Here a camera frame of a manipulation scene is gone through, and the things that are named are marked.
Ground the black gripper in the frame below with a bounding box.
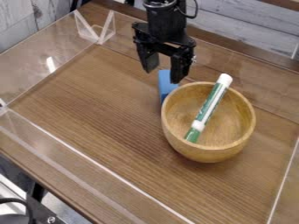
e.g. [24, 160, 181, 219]
[132, 1, 197, 84]

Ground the blue rectangular block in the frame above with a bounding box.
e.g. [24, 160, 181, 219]
[157, 70, 179, 102]

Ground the brown wooden bowl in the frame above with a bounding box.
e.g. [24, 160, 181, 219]
[161, 82, 256, 163]

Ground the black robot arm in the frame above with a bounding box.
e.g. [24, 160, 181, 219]
[132, 0, 199, 84]

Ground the green white Expo marker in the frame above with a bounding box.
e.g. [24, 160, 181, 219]
[184, 73, 232, 143]

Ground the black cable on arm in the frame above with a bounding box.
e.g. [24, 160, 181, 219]
[176, 0, 200, 20]

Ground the clear acrylic corner bracket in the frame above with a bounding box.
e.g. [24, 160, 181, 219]
[73, 10, 116, 46]

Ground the black metal table frame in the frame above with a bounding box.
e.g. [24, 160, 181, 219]
[0, 156, 67, 224]

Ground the black cable bottom left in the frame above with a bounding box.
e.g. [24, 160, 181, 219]
[0, 197, 43, 224]

